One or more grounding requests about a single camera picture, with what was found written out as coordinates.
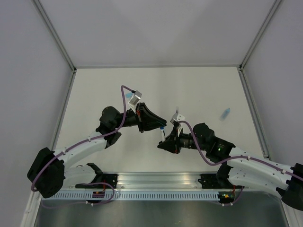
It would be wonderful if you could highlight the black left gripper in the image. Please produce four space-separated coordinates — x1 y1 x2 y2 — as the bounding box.
114 104 167 134

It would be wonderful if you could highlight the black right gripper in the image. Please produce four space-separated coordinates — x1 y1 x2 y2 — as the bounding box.
158 124 207 153

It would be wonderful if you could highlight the white marker pen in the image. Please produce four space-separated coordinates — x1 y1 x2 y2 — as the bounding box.
160 129 166 142

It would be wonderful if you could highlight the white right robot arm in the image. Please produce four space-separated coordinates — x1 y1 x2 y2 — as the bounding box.
158 123 303 210

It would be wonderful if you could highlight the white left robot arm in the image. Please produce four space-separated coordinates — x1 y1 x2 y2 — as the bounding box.
27 103 167 198

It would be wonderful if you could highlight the light blue pen cap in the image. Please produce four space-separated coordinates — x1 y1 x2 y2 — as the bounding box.
125 93 132 98

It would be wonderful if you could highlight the translucent light blue cap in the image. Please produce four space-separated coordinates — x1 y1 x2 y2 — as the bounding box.
220 108 231 121

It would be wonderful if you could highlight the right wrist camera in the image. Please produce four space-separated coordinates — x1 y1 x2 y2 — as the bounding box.
170 113 185 136

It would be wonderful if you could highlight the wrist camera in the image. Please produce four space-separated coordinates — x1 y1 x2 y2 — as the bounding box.
170 113 185 136
128 90 142 111

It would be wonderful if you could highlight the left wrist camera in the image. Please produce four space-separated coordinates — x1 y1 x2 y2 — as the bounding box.
128 90 142 111

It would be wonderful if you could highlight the aluminium mounting rail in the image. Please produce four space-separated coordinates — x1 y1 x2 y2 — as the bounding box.
68 171 244 191

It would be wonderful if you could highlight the white slotted cable duct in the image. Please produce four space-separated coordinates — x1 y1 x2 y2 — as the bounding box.
48 190 219 201

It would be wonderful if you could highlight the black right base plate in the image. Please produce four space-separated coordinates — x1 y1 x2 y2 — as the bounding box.
197 173 234 189

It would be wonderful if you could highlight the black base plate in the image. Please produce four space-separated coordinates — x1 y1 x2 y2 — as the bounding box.
197 173 234 189
75 173 118 190

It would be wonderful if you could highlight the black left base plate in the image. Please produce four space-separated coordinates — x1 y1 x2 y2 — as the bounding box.
75 173 118 190

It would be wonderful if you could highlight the right aluminium frame post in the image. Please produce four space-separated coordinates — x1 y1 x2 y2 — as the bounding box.
239 0 284 71

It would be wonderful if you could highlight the aluminium frame post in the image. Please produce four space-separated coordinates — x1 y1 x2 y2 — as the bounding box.
31 0 76 73
239 0 284 71

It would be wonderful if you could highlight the left aluminium frame post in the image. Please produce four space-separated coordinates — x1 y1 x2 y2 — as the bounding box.
31 0 76 73

